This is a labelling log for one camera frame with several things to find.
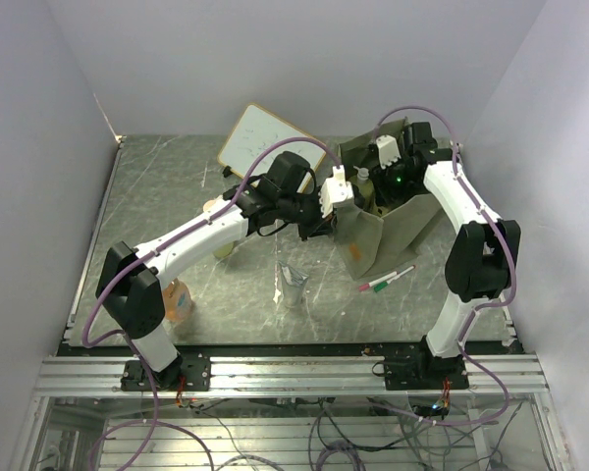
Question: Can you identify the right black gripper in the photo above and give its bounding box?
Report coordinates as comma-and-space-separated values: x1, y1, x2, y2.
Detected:
370, 154, 418, 205

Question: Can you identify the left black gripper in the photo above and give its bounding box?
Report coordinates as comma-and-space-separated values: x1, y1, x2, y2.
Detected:
280, 187, 340, 243

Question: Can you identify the yellow-green pump bottle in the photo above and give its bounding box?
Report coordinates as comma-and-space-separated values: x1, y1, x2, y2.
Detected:
349, 167, 375, 211

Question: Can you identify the olive canvas bag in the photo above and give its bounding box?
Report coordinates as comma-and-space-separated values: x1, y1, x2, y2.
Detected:
333, 118, 443, 281

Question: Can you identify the orange bottle pink cap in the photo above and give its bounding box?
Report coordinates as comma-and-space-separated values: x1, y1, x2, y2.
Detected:
162, 279, 193, 322

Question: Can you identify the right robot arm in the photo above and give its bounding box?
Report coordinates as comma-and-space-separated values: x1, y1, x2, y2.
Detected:
369, 122, 521, 391

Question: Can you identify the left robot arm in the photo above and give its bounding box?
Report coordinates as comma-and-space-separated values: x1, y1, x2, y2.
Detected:
96, 151, 352, 390

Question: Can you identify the green bottle beige cap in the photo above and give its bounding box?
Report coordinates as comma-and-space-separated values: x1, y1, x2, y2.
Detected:
202, 197, 235, 260

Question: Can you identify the red marker pen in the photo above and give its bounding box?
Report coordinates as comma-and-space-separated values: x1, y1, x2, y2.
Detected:
358, 265, 416, 292

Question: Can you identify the small whiteboard on stand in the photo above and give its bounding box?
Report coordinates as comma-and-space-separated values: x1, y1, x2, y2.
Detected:
217, 103, 326, 178

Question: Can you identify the green marker pen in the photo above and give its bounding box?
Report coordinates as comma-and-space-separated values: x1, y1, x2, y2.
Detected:
373, 274, 403, 292

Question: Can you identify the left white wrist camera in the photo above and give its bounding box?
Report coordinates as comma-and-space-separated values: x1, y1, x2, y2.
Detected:
319, 165, 353, 218

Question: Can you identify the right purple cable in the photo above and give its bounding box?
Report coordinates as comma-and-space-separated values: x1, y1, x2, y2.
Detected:
372, 105, 516, 428

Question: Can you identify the aluminium mounting rail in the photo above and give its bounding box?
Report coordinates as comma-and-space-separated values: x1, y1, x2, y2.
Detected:
33, 341, 548, 399

